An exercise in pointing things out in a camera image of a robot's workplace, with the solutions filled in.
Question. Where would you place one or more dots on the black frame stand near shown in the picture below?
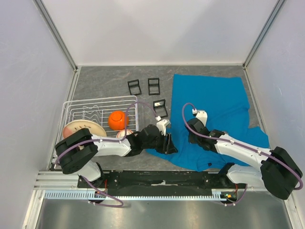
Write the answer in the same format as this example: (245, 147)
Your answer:
(159, 107)

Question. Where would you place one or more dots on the white wire dish rack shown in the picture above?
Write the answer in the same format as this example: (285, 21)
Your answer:
(98, 110)

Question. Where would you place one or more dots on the black frame stand middle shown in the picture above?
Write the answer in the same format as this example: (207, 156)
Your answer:
(154, 86)

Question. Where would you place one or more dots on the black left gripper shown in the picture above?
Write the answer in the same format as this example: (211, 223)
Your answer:
(167, 146)

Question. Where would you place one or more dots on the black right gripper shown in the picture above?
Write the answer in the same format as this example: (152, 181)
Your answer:
(191, 139)

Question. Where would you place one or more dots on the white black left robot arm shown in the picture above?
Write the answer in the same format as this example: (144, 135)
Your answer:
(75, 153)

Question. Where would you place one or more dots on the black frame stand left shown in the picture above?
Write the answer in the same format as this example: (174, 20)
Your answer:
(134, 87)

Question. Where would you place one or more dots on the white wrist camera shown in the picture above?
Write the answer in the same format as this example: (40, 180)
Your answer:
(201, 115)
(162, 125)

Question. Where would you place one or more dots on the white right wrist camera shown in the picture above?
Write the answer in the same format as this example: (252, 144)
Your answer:
(201, 115)

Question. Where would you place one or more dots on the pink beige floral plate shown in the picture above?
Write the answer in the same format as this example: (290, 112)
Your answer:
(76, 125)

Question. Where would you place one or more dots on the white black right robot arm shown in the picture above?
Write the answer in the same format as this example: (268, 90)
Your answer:
(272, 168)

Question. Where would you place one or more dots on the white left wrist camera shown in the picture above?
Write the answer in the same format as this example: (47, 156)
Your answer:
(162, 125)

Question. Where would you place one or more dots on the blue t-shirt garment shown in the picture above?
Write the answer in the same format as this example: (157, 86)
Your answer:
(226, 103)

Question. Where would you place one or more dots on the white red patterned bowl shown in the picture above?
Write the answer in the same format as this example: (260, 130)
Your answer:
(122, 133)

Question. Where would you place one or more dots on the slotted cable duct rail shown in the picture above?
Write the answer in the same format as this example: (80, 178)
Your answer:
(93, 195)

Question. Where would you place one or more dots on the black frame stand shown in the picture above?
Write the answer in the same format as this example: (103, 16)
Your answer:
(154, 86)
(159, 107)
(134, 87)

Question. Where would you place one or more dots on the orange bowl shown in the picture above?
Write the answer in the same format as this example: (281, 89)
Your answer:
(118, 120)

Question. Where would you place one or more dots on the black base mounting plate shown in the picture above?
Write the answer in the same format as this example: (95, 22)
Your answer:
(114, 179)

